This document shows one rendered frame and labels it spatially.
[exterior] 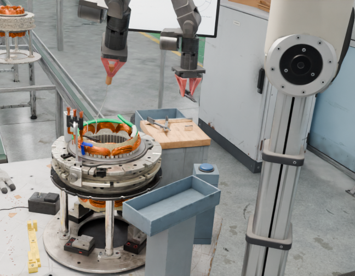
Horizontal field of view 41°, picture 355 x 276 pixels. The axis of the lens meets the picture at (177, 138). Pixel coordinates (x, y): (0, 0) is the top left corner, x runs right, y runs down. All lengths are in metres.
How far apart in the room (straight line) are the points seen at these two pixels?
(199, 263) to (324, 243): 1.74
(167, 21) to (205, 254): 1.24
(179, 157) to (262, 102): 2.06
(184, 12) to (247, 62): 2.24
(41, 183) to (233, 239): 1.47
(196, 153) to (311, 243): 1.64
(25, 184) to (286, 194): 1.01
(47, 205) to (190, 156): 0.51
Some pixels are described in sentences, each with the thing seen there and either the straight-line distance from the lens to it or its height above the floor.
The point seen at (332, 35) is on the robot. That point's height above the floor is 1.50.
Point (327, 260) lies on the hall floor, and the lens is 3.01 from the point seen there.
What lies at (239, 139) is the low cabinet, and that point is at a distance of 3.92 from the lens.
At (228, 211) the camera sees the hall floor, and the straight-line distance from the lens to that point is 3.27.
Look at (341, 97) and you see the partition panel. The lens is 3.84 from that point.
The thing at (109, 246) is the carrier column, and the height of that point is 0.84.
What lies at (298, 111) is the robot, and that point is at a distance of 1.24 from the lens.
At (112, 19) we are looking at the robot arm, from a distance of 1.22.
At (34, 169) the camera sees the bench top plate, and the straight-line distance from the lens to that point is 2.00.
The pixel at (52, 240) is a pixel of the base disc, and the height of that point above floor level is 0.80.
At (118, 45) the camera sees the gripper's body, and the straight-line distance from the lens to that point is 1.25.
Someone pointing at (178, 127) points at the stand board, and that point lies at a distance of 1.67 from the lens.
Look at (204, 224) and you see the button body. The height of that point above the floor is 0.85.
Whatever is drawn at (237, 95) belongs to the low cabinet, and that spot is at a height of 0.53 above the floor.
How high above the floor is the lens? 1.69
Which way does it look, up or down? 23 degrees down
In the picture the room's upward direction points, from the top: 4 degrees clockwise
